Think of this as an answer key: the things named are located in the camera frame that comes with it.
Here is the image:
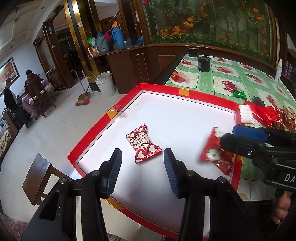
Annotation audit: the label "dark purple snack packet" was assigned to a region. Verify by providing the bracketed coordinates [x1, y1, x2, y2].
[251, 96, 265, 107]

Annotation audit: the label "seated person in maroon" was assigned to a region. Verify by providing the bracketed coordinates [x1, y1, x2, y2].
[25, 69, 49, 110]

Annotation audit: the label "red snowman snack packet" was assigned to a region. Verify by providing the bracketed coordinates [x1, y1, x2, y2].
[200, 126, 234, 176]

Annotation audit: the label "artificial flower display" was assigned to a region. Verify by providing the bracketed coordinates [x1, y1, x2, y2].
[142, 0, 272, 63]

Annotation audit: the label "black cylindrical container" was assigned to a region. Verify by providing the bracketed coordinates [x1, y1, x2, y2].
[197, 55, 211, 72]

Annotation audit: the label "floral sofa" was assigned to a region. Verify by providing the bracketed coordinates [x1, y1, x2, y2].
[1, 108, 21, 164]

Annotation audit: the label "broom with red head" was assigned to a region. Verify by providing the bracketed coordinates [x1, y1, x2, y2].
[71, 70, 91, 106]

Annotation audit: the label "framed landscape painting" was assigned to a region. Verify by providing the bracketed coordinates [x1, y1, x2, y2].
[0, 57, 20, 95]

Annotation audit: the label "person's right hand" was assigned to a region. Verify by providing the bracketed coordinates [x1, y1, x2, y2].
[272, 191, 291, 225]

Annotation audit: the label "purple bottles on shelf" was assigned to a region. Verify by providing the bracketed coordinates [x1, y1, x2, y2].
[284, 61, 292, 78]

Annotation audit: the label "fruit pattern green tablecloth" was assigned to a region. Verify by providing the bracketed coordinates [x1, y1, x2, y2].
[164, 53, 296, 200]

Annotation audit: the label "wooden chair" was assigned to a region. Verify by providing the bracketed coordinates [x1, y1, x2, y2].
[32, 84, 56, 118]

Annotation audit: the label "large red snack bag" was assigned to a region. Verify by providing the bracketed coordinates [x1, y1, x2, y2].
[244, 101, 280, 127]

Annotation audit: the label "dark wooden stool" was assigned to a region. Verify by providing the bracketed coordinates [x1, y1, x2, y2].
[23, 154, 73, 205]

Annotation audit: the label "white spray bottle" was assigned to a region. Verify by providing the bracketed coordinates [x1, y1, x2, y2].
[274, 59, 282, 82]

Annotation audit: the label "red white heart candy packet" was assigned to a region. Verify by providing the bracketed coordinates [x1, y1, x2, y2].
[125, 123, 162, 164]

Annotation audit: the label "red gift box tray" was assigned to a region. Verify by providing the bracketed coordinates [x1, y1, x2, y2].
[68, 84, 241, 238]

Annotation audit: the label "blue thermos jug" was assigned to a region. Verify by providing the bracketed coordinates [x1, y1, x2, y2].
[111, 27, 125, 49]

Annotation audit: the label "green snack packet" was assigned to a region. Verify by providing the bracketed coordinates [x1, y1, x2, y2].
[233, 89, 247, 100]

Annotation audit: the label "standing person in black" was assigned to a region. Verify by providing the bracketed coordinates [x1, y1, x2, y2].
[3, 78, 30, 128]

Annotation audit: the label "white plastic bucket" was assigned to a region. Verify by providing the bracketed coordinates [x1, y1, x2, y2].
[95, 71, 116, 97]

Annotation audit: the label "pink white dotted packet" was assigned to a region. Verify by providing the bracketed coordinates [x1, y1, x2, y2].
[239, 104, 255, 124]

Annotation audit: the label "small black box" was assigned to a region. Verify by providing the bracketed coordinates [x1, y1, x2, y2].
[188, 47, 198, 57]

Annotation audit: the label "gold brown snack bag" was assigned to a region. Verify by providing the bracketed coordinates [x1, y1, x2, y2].
[280, 107, 295, 133]

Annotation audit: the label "grey kettle jug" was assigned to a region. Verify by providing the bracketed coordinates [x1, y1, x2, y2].
[95, 32, 109, 54]

